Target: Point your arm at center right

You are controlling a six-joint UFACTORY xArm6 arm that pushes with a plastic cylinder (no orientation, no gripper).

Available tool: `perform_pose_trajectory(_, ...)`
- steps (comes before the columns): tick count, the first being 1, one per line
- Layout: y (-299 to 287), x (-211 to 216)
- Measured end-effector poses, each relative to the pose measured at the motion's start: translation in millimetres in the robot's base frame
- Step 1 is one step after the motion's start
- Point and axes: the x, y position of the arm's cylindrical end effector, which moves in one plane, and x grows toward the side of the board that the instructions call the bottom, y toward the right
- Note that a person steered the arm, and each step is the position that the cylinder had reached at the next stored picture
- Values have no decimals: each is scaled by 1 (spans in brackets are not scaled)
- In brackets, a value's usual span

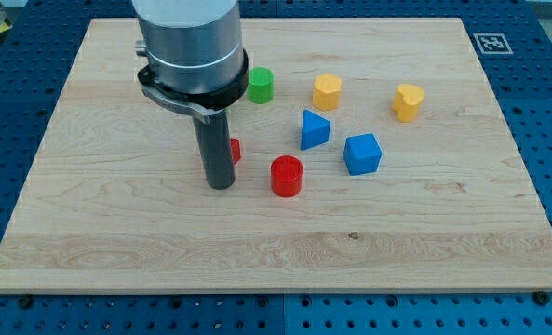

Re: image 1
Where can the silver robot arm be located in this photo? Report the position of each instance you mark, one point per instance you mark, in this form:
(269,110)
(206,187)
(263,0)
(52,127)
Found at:
(197,65)

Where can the red cylinder block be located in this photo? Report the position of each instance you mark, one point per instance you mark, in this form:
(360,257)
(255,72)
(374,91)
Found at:
(286,176)

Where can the red block behind rod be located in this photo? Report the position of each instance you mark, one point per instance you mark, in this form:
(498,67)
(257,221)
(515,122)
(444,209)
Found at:
(236,150)

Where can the blue triangle block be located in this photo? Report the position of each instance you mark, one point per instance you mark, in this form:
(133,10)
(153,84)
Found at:
(315,130)

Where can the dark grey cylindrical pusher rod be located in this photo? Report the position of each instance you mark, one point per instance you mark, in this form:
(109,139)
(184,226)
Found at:
(213,141)

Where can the green cylinder block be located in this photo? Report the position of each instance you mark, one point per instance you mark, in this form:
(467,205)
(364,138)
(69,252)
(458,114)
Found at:
(261,85)

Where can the blue cube block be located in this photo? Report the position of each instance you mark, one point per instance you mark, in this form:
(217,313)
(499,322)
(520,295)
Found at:
(362,154)

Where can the yellow hexagon block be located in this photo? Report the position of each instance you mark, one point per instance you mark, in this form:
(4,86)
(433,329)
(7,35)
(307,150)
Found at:
(327,92)

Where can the wooden board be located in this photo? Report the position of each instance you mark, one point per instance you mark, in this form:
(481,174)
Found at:
(116,201)

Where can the yellow heart block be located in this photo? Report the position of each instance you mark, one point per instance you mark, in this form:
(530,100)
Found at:
(407,102)

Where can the white fiducial marker tag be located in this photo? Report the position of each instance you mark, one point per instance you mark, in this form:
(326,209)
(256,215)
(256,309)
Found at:
(493,44)

